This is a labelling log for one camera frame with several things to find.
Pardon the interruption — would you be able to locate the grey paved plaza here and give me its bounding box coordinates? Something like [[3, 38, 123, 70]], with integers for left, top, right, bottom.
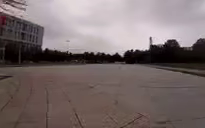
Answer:
[[0, 63, 205, 128]]

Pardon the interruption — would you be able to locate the tall lamp pole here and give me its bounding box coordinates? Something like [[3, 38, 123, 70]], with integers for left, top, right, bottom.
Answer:
[[65, 39, 71, 54]]

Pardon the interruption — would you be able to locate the row of dark trees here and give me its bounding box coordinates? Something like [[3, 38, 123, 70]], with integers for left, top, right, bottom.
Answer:
[[23, 37, 205, 65]]

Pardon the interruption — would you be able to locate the grass strip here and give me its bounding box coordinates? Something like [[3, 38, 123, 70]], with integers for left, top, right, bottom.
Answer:
[[149, 62, 205, 72]]

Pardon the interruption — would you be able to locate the grey glass-fronted building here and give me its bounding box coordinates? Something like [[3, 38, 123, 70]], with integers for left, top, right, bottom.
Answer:
[[0, 0, 45, 65]]

